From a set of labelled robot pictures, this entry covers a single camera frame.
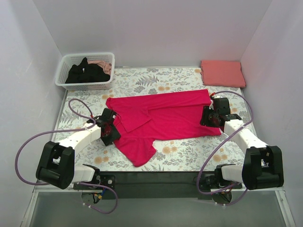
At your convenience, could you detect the aluminium frame rail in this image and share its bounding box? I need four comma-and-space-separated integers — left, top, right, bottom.
22, 172, 295, 227

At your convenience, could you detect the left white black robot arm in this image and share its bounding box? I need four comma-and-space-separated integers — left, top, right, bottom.
36, 108, 121, 189

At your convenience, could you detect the magenta t shirt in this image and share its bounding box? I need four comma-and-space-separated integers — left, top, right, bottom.
106, 89, 221, 167

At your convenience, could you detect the white plastic laundry basket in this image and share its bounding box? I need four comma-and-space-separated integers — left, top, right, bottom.
55, 52, 115, 91

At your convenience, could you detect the black t shirt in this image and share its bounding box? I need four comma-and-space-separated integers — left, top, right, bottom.
65, 57, 110, 84

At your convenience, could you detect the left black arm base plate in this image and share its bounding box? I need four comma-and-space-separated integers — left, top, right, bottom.
73, 175, 116, 190

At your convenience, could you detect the floral patterned table mat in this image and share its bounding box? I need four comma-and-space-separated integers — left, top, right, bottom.
56, 68, 244, 171

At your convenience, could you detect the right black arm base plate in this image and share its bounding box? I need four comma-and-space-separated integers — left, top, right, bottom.
199, 172, 234, 190

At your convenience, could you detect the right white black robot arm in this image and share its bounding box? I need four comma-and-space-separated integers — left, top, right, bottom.
200, 97, 284, 190

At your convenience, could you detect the light pink t shirt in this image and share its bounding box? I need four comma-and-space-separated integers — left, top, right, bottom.
88, 61, 112, 75

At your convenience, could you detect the folded salmon t shirt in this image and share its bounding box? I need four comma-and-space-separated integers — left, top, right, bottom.
201, 60, 246, 88

